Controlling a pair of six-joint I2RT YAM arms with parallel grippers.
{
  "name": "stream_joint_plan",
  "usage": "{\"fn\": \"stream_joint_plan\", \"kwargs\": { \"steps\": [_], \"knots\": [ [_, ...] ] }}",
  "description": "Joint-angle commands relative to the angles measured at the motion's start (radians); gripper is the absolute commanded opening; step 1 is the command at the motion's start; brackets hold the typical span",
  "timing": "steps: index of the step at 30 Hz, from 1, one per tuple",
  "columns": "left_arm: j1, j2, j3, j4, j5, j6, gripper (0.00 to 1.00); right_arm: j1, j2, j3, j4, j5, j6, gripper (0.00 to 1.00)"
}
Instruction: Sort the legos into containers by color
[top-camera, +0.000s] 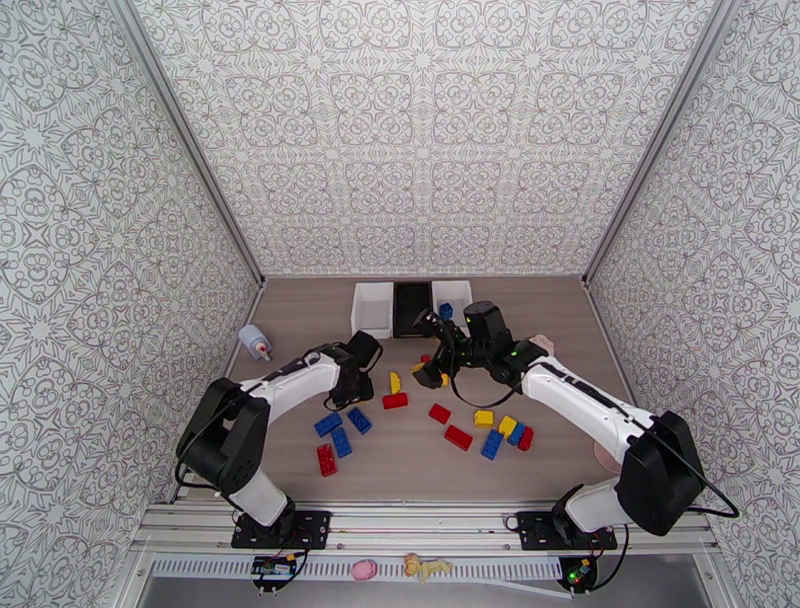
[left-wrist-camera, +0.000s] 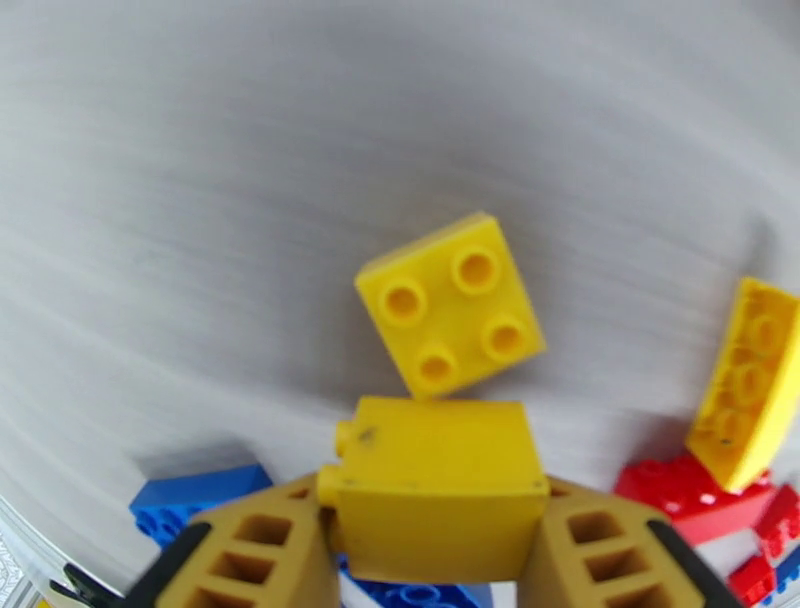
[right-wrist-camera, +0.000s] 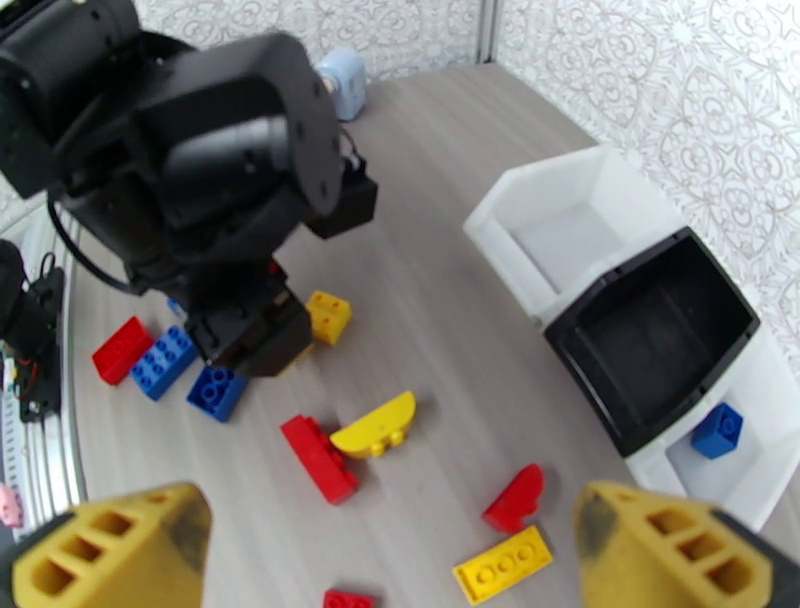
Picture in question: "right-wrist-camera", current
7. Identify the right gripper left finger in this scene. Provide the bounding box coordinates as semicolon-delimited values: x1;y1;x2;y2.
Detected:
11;481;214;608

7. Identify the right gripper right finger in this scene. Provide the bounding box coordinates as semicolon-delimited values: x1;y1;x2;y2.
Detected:
573;479;776;608

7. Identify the blue two-by-two lego brick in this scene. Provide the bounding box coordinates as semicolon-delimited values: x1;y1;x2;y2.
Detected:
186;364;249;424
690;401;746;461

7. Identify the yellow two-by-two lego brick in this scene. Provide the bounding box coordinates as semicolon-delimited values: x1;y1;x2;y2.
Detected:
304;289;353;347

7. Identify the blue two-by-four lego brick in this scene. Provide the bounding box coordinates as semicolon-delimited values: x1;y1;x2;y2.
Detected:
129;324;200;403

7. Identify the red long lego brick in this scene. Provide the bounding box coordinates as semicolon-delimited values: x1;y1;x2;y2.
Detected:
279;414;361;506

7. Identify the red two-by-four lego brick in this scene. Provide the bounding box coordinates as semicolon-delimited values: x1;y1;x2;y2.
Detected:
91;315;156;387

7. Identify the yellow half-round lego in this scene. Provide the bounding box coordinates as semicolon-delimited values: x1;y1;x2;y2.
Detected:
329;390;418;462

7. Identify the red half-round lego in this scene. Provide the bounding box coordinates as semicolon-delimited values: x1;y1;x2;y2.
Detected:
481;462;546;536

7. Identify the yellow lego plate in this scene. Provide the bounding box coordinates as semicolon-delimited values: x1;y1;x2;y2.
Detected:
451;524;554;606

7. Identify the white plastic bin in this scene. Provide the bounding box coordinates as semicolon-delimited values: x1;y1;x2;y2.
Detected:
624;327;800;533
462;143;686;326

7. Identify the small pink toy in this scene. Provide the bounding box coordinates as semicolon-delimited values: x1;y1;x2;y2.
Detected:
0;486;25;529

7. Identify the light blue squeeze bottle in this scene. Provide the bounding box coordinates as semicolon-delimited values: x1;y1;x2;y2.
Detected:
314;46;369;123

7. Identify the black plastic bin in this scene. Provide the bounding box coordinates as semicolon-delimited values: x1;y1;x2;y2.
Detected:
543;226;763;459

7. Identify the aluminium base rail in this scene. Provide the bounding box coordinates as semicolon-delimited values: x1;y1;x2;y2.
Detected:
0;206;89;545

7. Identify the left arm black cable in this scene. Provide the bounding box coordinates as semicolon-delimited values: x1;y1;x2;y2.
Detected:
44;193;151;298

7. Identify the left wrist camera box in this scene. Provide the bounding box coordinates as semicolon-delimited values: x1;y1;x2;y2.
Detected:
304;156;380;242

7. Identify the aluminium corner post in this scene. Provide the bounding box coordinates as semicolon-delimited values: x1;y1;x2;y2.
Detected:
476;0;503;65

